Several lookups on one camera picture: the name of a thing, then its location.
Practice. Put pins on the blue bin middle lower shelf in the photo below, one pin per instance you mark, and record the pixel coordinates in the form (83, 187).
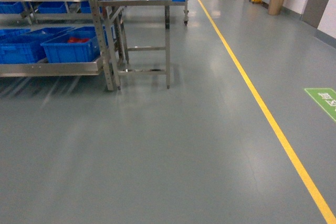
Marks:
(26, 47)

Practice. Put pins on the green floor sign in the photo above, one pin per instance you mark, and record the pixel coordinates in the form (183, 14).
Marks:
(325, 98)

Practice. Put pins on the blue bin with red bags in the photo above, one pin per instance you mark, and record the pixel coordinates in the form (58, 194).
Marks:
(77, 45)

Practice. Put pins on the stainless steel table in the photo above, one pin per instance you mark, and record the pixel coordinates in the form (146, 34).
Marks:
(141, 29)

